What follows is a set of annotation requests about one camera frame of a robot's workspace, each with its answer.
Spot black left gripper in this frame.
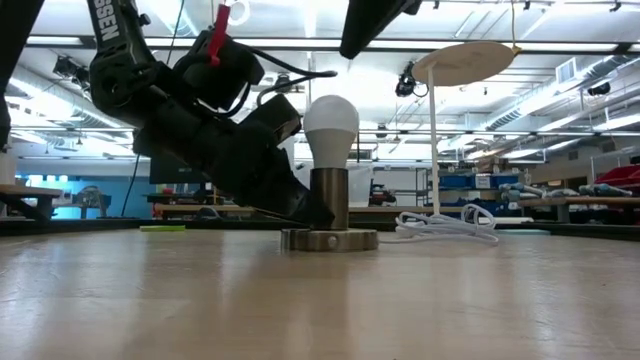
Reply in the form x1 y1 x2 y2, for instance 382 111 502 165
132 93 336 230

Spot brass lamp socket base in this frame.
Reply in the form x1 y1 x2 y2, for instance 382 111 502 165
279 167 380 253

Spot white lightbulb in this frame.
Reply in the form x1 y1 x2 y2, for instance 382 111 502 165
302 94 361 171

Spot black red benchtop device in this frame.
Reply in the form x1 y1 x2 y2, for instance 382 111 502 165
369 182 398 207

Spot white round-top stand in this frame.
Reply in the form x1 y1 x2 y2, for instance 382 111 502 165
411 40 535 225

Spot black computer monitor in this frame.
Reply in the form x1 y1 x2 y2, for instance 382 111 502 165
148 152 212 186

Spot blue storage bin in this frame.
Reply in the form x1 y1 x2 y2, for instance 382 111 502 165
438 173 474 190
491 173 521 189

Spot grey machine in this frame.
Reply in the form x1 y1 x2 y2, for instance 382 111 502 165
74 184 112 219

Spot white ceiling air vent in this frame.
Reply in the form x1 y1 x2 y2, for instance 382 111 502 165
555 56 580 86

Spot grey blue cylindrical part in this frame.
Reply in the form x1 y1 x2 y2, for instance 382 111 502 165
578 182 634 198
498 181 581 200

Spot black ceiling device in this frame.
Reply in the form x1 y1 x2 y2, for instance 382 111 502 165
51 54 94 90
586 80 613 98

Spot wooden workbench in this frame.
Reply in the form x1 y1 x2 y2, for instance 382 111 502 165
0 183 65 221
518 195 640 224

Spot white container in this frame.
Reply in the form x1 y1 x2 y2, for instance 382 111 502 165
0 152 19 186

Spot red storage bin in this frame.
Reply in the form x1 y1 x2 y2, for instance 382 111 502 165
593 163 640 189

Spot black ceiling camera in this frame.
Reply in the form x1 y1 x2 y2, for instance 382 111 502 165
394 59 430 99
273 73 295 96

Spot black camera cable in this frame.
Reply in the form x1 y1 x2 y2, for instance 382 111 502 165
223 46 339 120

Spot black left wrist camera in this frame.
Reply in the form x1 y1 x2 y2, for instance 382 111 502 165
172 28 267 112

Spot red cable tie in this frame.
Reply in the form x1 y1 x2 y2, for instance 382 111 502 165
206 3 232 68

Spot white power cord with switch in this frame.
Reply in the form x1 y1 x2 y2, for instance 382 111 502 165
378 202 502 247

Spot black hanging cable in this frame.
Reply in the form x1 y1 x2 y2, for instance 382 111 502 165
121 153 143 218

